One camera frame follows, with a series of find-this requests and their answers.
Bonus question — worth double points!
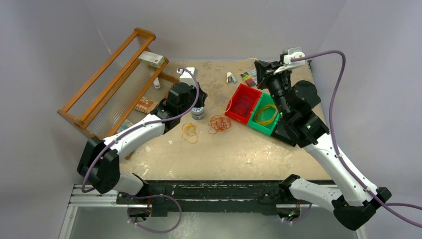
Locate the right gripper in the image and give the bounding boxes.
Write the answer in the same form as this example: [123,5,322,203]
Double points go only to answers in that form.
[255,60,294,119]

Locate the yellow thin cable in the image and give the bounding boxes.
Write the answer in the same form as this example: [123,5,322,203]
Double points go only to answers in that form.
[181,58,261,144]

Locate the purple thin cable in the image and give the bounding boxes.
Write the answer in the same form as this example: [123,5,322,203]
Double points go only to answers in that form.
[232,96,253,117]

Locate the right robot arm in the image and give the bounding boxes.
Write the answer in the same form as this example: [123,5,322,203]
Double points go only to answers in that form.
[254,60,392,231]

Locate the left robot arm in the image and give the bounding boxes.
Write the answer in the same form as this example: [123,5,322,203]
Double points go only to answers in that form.
[77,83,208,204]

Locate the marker pen pack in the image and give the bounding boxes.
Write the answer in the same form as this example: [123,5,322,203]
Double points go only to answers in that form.
[240,69,257,87]

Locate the blue white round tin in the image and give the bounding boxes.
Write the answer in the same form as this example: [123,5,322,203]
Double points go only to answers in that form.
[191,107,205,120]

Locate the green plastic bin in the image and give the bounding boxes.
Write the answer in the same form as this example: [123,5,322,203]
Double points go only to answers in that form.
[247,93,280,136]

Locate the small blue stapler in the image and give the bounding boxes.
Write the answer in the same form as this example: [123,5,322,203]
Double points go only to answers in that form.
[226,72,237,84]

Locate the red plastic bin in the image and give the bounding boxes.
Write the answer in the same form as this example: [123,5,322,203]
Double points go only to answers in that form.
[224,84,262,124]

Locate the white stapler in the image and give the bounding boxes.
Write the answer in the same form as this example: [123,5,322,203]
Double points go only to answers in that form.
[153,77,161,89]

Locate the white red box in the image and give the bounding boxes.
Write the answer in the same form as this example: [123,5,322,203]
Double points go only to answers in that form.
[138,51,165,68]

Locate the orange card pack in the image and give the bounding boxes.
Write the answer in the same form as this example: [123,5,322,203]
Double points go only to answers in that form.
[134,97,158,114]

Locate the black plastic bin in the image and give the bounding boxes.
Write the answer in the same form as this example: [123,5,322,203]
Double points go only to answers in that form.
[270,120,303,146]

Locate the blue blister pack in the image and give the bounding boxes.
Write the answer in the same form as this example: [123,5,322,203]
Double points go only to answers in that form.
[116,119,134,133]

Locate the wooden rack shelf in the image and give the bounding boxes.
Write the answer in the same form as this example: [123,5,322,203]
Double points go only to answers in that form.
[57,27,178,139]

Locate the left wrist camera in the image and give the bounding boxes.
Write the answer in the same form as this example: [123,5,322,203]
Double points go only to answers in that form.
[177,67,198,86]

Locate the orange thin cable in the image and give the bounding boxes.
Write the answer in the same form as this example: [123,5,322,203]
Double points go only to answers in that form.
[208,115,233,135]

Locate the yellow cable coil in bin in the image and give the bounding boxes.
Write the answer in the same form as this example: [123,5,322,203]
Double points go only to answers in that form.
[254,104,278,126]

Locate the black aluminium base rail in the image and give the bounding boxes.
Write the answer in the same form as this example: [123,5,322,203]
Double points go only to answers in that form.
[69,180,309,217]

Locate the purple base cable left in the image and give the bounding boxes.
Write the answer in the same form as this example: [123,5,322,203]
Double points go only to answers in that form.
[126,194,184,234]

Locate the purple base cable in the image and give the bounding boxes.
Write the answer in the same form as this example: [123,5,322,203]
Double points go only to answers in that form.
[280,201,314,225]
[126,194,184,234]

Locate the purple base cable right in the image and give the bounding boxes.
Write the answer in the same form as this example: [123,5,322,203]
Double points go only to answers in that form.
[280,201,314,225]

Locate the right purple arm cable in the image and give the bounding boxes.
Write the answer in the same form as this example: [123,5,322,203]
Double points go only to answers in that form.
[290,50,422,229]

